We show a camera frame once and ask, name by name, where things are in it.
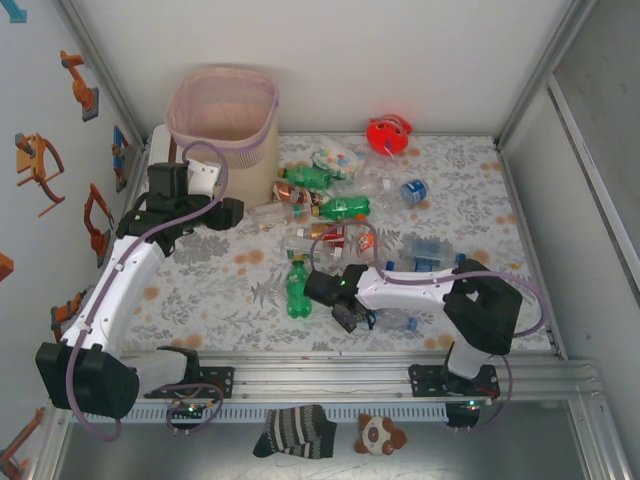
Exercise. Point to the clear bottle colourful label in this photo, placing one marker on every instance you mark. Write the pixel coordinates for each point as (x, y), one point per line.
(395, 319)

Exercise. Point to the green plastic soda bottle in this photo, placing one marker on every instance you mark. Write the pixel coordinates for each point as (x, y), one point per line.
(298, 290)
(345, 207)
(310, 176)

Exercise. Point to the clear bottle green label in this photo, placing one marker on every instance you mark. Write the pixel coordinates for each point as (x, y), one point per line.
(300, 245)

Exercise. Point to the red label plastic bottle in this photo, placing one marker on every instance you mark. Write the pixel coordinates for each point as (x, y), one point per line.
(325, 231)

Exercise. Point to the orange label plastic bottle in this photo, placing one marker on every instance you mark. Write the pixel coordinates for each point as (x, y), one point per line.
(367, 242)

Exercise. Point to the square clear bottle blue label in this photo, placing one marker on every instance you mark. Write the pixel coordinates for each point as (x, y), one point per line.
(430, 248)

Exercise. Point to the brown plastic drink bottle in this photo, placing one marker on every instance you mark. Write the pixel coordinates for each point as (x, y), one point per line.
(292, 192)

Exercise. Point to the beige mesh waste bin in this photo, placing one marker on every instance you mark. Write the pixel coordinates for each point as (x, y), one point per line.
(220, 110)

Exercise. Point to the blue label white cap bottle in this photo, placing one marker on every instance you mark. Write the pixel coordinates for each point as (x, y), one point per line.
(414, 192)

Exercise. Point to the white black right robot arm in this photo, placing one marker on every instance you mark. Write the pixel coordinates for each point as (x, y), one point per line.
(405, 292)

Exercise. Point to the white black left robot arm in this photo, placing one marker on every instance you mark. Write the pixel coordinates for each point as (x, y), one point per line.
(120, 285)

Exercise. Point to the white plastic box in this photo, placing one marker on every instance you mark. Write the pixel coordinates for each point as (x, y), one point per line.
(160, 142)

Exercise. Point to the floral patterned tablecloth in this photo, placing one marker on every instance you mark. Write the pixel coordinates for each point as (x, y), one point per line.
(225, 320)

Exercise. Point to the brown white plush toy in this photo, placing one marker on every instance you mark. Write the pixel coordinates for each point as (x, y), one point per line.
(377, 435)

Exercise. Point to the black white striped sock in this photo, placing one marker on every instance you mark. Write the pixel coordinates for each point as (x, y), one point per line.
(295, 430)

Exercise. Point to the clear bag of colourful caps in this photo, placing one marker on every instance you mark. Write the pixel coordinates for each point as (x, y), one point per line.
(337, 160)

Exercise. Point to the small circuit board green LED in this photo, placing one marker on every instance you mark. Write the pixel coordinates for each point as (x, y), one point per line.
(470, 406)
(190, 410)

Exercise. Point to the red round plastic toy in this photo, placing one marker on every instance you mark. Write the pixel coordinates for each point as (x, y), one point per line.
(385, 137)

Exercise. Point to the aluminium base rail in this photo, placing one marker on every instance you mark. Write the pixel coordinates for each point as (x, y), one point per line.
(320, 377)

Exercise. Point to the blue orange wall sticker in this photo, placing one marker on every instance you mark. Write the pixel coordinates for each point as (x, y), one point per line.
(120, 155)

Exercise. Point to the orange gripper wall sticker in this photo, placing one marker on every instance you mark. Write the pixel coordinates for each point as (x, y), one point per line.
(30, 167)

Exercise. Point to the orange block wall sticker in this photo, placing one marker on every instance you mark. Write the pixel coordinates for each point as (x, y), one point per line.
(5, 267)

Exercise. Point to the aluminium frame post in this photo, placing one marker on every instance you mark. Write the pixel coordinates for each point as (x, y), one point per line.
(87, 35)
(547, 70)

